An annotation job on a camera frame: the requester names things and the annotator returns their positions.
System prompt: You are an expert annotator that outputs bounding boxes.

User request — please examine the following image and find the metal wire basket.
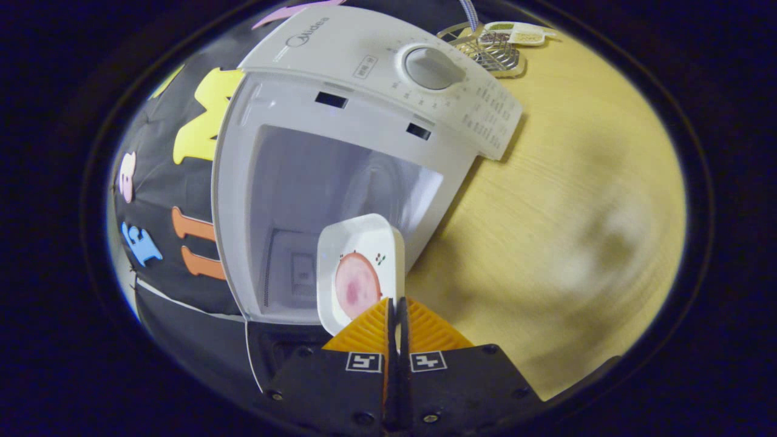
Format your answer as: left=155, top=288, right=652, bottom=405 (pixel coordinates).
left=437, top=23, right=528, bottom=78

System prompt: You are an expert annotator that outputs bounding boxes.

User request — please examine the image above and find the striped braided cable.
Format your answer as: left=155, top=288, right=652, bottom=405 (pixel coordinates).
left=458, top=0, right=481, bottom=32

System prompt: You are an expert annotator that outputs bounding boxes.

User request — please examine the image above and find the sectioned white dish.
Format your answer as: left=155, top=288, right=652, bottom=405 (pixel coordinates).
left=484, top=21, right=559, bottom=47

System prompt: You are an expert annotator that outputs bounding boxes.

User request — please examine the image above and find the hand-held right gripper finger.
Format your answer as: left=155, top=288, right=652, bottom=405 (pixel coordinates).
left=266, top=296, right=396, bottom=436
left=399, top=296, right=545, bottom=436

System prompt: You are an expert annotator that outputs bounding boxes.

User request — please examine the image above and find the white microwave oven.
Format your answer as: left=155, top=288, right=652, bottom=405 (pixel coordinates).
left=211, top=5, right=524, bottom=395

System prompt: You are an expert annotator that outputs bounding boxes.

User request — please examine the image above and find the white plate with pink food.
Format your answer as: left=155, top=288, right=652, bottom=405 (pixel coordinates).
left=317, top=214, right=406, bottom=336

